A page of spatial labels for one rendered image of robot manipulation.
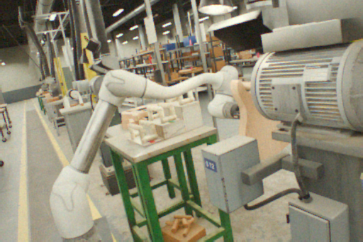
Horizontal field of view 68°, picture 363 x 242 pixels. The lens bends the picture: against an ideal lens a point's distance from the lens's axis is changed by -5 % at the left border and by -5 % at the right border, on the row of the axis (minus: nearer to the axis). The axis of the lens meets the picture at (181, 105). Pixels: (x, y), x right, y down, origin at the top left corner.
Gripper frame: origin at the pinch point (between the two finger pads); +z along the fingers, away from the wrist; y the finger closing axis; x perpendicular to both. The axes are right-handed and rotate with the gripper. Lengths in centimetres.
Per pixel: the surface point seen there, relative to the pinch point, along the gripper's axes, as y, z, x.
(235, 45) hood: 0.5, -9.5, 33.2
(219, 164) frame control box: 47, 27, 4
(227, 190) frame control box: 47, 28, -5
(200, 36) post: -143, -245, 40
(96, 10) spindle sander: -2, -220, 96
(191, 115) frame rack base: 2, -65, -7
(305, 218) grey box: 34, 45, -15
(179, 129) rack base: 13, -64, -12
